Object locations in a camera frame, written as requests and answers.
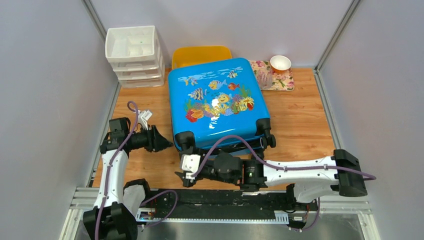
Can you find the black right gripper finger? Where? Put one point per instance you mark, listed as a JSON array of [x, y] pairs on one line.
[[181, 175], [188, 183]]

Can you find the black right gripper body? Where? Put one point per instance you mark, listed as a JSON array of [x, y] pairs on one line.
[[208, 172]]

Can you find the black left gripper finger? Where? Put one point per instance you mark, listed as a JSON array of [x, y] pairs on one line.
[[161, 148], [160, 141]]

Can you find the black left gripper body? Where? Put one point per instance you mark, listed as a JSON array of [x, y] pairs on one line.
[[152, 143]]

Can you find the blue fish print suitcase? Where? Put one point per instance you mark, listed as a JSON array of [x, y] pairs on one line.
[[218, 106]]

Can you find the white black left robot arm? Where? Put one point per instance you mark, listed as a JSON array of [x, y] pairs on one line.
[[113, 216]]

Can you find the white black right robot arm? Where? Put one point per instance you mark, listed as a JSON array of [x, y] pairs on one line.
[[307, 180]]

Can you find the yellow plastic basket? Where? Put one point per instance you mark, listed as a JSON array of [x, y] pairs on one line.
[[195, 55]]

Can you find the white plastic drawer unit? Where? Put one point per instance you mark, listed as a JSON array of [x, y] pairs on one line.
[[135, 56]]

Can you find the clear glass on tray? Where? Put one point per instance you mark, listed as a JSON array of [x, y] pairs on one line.
[[265, 79]]

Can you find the floral pattern tray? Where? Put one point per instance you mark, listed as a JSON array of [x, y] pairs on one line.
[[280, 81]]

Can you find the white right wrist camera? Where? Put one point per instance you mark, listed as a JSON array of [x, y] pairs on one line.
[[189, 164]]

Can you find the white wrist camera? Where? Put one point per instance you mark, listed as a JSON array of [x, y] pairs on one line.
[[189, 164], [143, 118]]

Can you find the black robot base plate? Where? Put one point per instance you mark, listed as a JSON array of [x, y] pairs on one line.
[[203, 204]]

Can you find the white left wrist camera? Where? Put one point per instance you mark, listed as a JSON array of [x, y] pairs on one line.
[[143, 118]]

